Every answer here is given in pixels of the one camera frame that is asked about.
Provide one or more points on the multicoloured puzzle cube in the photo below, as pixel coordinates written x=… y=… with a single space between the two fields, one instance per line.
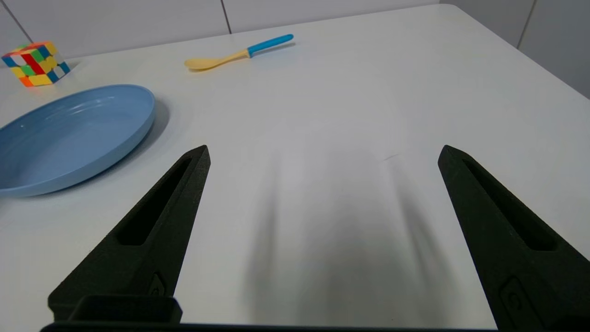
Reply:
x=37 y=64

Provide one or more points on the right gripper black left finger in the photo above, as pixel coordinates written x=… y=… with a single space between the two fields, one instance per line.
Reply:
x=156 y=240

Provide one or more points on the blue plastic plate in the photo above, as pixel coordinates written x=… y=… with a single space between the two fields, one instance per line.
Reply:
x=69 y=138

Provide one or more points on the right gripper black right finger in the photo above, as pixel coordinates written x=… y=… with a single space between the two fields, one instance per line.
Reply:
x=498 y=249

